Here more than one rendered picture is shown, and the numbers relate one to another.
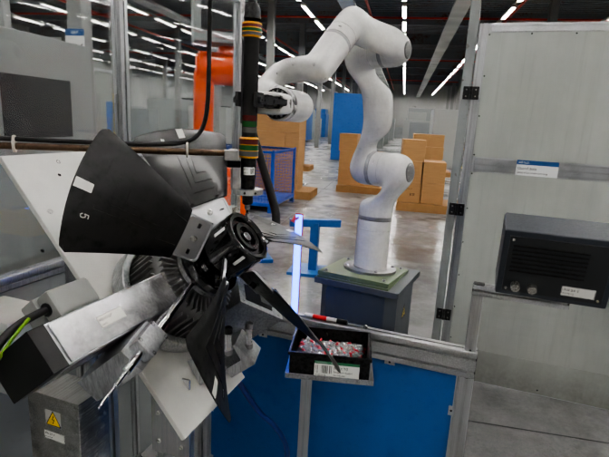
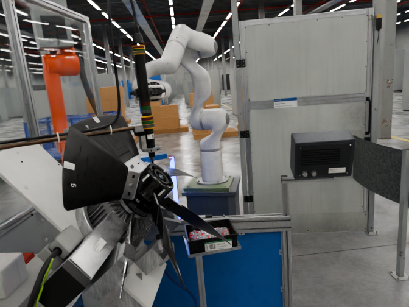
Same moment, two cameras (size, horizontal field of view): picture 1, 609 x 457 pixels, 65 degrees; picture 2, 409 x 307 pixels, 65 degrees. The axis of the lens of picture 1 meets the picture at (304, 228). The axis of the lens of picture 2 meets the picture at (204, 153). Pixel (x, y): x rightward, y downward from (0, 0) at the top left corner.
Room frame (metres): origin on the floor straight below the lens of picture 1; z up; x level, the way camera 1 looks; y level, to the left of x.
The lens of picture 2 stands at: (-0.08, 0.22, 1.53)
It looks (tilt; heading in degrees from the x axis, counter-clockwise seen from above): 13 degrees down; 346
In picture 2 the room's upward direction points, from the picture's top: 5 degrees counter-clockwise
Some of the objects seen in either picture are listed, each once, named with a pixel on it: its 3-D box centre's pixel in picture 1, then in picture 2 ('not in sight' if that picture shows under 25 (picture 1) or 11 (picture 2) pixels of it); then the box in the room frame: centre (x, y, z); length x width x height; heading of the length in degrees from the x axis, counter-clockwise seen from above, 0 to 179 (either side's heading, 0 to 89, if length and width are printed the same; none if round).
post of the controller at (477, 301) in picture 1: (474, 316); (285, 195); (1.25, -0.49, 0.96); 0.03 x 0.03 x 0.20; 70
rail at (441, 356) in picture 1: (324, 332); (199, 225); (1.39, -0.08, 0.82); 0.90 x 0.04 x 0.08; 70
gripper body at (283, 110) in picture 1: (269, 102); (151, 91); (1.19, 0.10, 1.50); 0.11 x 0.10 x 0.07; 160
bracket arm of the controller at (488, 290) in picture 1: (518, 295); (306, 178); (1.21, -0.58, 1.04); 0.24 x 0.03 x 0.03; 70
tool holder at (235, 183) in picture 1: (244, 171); (146, 137); (1.08, 0.14, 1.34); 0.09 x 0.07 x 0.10; 105
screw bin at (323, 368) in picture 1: (331, 353); (210, 236); (1.21, -0.09, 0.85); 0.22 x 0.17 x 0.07; 84
